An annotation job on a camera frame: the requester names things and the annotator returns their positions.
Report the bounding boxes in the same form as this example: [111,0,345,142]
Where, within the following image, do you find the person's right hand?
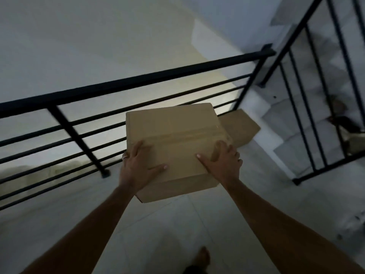
[195,139,243,189]

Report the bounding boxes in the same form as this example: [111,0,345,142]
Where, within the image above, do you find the person's left hand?
[119,140,170,194]

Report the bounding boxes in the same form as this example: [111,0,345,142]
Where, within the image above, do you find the cardboard box with glossy tape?
[218,108,262,147]

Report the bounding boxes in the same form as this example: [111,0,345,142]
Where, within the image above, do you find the cube-shaped cardboard box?
[125,103,233,203]

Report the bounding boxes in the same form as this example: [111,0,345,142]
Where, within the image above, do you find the person's right forearm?
[221,175,365,274]

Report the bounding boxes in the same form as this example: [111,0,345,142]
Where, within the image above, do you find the person's left forearm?
[21,184,137,274]

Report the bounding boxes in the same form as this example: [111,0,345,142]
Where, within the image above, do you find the person's right foot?
[194,246,211,267]

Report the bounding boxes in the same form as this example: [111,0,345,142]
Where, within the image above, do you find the black horizontal-bar railing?
[0,44,276,212]

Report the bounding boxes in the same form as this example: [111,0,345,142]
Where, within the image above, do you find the black trousers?
[182,264,211,274]

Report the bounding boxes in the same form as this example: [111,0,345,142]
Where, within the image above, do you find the brown and black bundle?
[325,95,365,156]

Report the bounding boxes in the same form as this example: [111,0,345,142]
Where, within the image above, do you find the black vertical-bar stair railing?
[258,0,365,186]

